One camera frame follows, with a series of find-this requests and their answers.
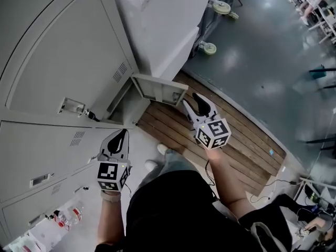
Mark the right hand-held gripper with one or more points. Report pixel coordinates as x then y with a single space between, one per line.
212 132

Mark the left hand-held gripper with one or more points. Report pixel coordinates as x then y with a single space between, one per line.
110 174

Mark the grey metal locker cabinet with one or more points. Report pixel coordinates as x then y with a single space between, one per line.
65 48

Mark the person's right forearm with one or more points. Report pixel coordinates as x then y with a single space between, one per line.
228 182

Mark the person's left forearm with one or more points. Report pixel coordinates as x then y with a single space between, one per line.
110 214

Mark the white sneaker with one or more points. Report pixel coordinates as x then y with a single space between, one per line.
162 149
151 165

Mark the black key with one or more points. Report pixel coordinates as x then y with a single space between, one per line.
92 115

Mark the wooden plank platform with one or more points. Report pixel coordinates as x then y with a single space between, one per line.
241 140

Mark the person's blue jeans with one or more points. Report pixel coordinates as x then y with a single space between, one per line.
176 161

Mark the blue tape piece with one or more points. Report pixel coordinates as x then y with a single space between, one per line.
271 152

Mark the grey wheeled cart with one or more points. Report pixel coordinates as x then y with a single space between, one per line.
207 25

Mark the person's black shirt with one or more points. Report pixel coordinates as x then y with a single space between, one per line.
178 214

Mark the teal stool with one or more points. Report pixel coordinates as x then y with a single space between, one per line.
321 73

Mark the white table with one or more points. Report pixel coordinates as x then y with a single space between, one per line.
324 22

